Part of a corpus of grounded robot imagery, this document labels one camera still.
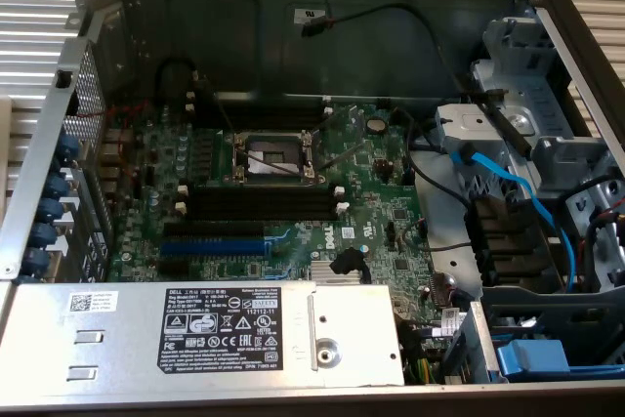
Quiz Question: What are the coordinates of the black RAM slot white latch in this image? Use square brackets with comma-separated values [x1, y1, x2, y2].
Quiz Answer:
[186, 90, 333, 105]
[185, 103, 334, 121]
[178, 185, 343, 203]
[174, 200, 349, 222]

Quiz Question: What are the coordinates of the green Dell motherboard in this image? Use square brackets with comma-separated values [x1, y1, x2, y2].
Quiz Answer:
[104, 97, 465, 384]

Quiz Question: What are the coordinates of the metal CPU socket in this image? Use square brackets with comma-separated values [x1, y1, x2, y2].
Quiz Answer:
[224, 130, 324, 188]

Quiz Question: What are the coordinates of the black connector block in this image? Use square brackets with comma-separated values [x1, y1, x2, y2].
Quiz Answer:
[330, 247, 368, 276]

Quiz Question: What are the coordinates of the silver finned chipset heatsink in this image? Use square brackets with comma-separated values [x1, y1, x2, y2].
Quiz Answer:
[311, 260, 372, 286]

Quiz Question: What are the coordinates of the long black expansion slot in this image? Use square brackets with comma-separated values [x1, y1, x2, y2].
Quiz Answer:
[163, 220, 266, 241]

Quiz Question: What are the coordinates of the long blue expansion slot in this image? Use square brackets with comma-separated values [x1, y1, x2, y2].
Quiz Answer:
[159, 235, 294, 258]

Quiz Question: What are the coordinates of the silver open PC case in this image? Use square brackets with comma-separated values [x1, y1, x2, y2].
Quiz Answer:
[0, 0, 625, 417]

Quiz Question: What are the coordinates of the short black expansion slot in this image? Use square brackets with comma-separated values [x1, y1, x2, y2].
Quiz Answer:
[156, 258, 192, 277]

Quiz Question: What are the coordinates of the plain metal port block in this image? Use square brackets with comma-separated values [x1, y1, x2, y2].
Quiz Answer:
[100, 146, 132, 167]

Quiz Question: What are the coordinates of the metal ethernet port block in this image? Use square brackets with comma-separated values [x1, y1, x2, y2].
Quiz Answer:
[101, 127, 134, 147]

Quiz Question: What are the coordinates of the black ribbed plastic block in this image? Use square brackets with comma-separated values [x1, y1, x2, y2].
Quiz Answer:
[466, 194, 563, 287]

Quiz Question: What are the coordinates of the black plastic bar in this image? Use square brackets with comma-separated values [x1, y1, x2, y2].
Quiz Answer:
[480, 88, 534, 158]

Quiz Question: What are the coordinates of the silver metal disk bay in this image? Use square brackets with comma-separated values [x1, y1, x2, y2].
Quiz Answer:
[434, 15, 625, 291]

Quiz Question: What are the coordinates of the silver power supply unit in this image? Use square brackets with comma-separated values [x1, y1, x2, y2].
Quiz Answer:
[0, 281, 406, 392]

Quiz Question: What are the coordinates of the blue card retention clip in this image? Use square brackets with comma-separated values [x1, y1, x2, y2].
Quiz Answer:
[56, 136, 82, 164]
[29, 221, 58, 248]
[46, 175, 72, 198]
[37, 197, 64, 223]
[21, 246, 50, 274]

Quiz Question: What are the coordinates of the grey plastic drive tray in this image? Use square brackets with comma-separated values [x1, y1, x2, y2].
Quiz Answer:
[480, 284, 625, 384]

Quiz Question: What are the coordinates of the blue plastic drive latch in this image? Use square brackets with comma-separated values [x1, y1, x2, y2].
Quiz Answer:
[495, 338, 572, 384]

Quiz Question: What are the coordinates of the black power wire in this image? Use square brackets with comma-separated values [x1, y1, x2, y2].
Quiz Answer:
[390, 106, 478, 208]

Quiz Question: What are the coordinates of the black wire with connector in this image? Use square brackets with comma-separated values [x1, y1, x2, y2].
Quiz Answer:
[298, 0, 470, 96]

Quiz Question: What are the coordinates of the blue flat SATA wire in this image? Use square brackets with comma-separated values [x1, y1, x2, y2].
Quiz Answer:
[448, 142, 580, 286]

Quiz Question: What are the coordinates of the thick black looped cable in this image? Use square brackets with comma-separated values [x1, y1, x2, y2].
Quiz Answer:
[153, 58, 197, 113]

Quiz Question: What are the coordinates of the yellow green wire bundle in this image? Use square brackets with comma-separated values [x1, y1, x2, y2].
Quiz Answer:
[407, 351, 438, 385]

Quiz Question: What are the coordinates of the red black twisted wire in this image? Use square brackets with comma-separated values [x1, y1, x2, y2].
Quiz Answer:
[62, 98, 153, 179]

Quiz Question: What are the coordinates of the silver metal bracket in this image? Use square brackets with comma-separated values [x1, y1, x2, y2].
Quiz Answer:
[442, 300, 504, 385]

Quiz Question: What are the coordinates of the black red wire bundle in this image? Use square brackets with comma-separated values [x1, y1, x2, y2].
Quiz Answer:
[580, 201, 625, 291]

